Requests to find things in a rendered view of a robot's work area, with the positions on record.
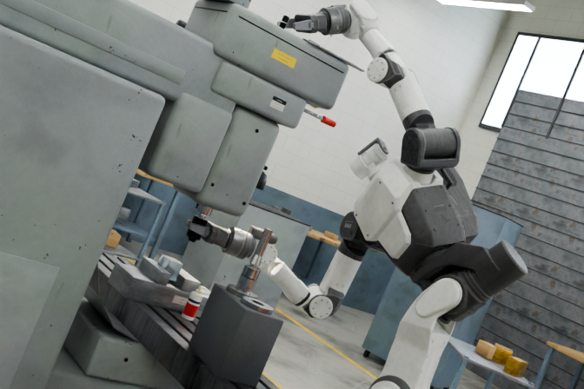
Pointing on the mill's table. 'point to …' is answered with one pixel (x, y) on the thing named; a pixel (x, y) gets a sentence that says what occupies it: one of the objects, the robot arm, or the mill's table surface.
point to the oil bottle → (192, 305)
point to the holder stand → (235, 334)
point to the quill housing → (237, 163)
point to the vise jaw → (186, 281)
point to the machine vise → (152, 286)
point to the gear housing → (258, 95)
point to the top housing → (268, 51)
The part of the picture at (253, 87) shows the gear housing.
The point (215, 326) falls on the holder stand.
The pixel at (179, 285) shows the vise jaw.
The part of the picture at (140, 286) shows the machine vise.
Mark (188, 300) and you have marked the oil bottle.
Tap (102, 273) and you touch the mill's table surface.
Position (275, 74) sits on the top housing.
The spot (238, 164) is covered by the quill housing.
